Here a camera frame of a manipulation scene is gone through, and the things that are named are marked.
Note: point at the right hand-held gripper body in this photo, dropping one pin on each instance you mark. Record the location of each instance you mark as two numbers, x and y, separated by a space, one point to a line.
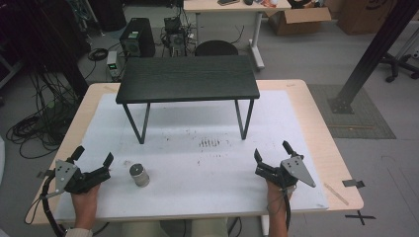
283 174

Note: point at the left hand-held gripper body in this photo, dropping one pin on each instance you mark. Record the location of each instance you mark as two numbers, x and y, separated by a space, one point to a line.
74 179

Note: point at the silver metal cylinder weight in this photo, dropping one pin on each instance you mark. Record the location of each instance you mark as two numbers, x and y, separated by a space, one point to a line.
140 176

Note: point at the person's right hand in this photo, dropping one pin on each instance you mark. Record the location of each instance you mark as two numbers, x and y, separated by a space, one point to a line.
275 196

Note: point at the person's left hand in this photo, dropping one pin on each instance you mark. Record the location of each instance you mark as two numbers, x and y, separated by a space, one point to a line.
85 200

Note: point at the light wooden table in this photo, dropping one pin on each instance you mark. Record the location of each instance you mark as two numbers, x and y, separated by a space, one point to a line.
324 148

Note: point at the thin wooden stick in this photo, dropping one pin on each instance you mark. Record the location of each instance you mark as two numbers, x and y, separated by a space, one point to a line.
336 194

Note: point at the white table mat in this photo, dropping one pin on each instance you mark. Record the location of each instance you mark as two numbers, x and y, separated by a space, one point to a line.
204 177

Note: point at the black tape strip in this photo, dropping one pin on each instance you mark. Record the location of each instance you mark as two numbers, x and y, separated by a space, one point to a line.
353 183

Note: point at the grey floor mat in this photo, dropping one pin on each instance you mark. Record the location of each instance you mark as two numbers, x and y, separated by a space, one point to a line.
369 126

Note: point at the black tape cross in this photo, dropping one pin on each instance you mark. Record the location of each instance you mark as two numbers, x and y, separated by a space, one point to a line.
360 217

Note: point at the white power supply unit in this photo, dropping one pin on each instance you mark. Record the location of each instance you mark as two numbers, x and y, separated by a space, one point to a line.
113 64

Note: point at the small black table shelf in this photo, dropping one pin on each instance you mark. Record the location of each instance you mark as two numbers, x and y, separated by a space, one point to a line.
187 79

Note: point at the black round stool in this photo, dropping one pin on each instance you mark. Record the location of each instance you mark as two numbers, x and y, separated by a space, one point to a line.
215 48

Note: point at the black computer tower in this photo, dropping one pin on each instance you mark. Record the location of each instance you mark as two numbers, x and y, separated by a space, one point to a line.
138 38

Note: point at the open cardboard box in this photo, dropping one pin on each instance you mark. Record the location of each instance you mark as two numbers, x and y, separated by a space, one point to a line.
296 21

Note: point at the black office chair base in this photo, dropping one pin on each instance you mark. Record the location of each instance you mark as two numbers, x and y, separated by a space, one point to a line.
395 64

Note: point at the light wooden desk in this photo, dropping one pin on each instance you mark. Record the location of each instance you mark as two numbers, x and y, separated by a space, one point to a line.
230 8

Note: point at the large closed cardboard box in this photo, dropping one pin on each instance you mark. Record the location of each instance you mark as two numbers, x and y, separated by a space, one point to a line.
365 16

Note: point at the black metal post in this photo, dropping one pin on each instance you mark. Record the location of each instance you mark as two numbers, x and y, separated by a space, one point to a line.
372 56

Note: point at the open frame computer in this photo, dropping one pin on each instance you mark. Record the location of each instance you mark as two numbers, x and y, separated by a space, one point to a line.
174 36

